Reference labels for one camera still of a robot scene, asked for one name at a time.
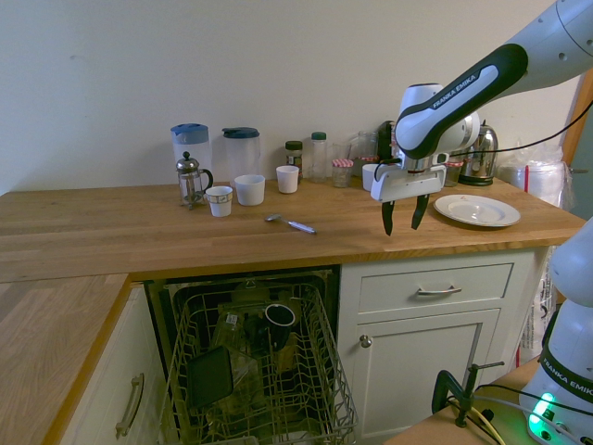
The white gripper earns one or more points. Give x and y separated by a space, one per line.
407 183

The metal spoon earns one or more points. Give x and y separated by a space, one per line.
296 225

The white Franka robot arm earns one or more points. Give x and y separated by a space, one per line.
463 102

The dishwasher with open door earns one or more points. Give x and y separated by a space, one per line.
156 301

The plain white round cup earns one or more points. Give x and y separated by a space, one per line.
367 175

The glass jar red checkered lid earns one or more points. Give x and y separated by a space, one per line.
454 175
342 174

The white plate gold rim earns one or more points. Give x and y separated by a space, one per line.
477 211

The black thermos bottle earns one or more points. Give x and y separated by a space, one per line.
384 139

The clear drinking glass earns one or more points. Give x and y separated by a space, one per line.
342 150

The stainless steel electric kettle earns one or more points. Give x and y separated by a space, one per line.
485 157

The clear bottle green cap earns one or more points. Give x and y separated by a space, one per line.
318 157

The white ribbed cup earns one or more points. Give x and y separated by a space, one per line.
287 181

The dark spice jar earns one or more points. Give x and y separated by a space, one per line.
293 157

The round metal cabinet knob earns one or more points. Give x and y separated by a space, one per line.
366 341

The bagged stack of plastic cups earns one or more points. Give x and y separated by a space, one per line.
537 178

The large white mug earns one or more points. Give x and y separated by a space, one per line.
250 191

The white cabinet with drawer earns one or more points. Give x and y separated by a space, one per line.
417 371

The black mug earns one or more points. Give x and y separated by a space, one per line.
279 324

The printed clear plastic bag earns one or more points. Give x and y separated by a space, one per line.
537 315

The dark metal C-clamp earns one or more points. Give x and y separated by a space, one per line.
442 385

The clear pitcher dark blue lid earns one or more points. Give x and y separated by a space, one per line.
241 153

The patterned paper cup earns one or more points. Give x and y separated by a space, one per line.
219 201

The clear glass jar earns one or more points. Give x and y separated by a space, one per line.
231 334

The glass French press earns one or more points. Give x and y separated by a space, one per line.
190 181

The light wood robot stand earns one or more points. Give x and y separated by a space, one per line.
440 431

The clear pitcher light blue lid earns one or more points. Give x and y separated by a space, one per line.
190 139

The black square container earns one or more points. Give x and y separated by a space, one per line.
210 377

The white corner cabinet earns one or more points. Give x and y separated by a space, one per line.
102 361

